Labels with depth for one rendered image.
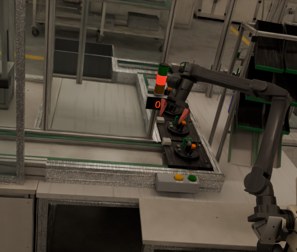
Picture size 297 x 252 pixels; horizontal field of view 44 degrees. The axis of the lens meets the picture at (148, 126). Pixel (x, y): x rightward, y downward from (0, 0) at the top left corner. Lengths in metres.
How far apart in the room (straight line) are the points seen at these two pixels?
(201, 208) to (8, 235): 0.96
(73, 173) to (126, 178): 0.26
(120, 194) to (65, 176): 0.28
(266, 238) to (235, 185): 0.75
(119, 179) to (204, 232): 0.48
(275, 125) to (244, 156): 0.60
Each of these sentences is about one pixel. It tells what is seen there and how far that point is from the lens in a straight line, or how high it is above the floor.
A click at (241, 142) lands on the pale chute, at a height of 1.08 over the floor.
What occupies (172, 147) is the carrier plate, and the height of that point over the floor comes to 0.97.
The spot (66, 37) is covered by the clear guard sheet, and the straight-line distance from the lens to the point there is 1.88.
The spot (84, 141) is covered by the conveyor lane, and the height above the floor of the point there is 0.94.
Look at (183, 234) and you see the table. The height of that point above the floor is 0.86.
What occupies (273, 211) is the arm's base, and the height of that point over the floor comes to 1.22.
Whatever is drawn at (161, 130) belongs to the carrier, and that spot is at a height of 0.97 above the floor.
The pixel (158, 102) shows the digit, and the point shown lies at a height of 1.21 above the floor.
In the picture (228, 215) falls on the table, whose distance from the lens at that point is 1.89.
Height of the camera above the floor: 2.01
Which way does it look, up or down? 28 degrees down
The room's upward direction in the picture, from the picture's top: 11 degrees clockwise
